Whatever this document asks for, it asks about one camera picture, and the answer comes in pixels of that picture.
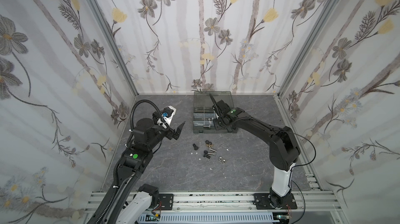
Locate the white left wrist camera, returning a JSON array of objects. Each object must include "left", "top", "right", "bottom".
[{"left": 157, "top": 106, "right": 177, "bottom": 129}]

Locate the green plastic compartment organizer box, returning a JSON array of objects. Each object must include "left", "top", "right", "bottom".
[{"left": 193, "top": 91, "right": 238, "bottom": 134}]

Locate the white slotted cable duct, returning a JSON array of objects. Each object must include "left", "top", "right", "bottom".
[{"left": 133, "top": 213, "right": 279, "bottom": 224}]

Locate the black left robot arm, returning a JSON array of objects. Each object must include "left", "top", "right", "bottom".
[{"left": 89, "top": 99, "right": 184, "bottom": 224}]

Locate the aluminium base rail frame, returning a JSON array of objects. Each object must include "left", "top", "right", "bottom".
[{"left": 84, "top": 190, "right": 344, "bottom": 224}]

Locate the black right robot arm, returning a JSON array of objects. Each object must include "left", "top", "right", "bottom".
[{"left": 209, "top": 94, "right": 301, "bottom": 209}]

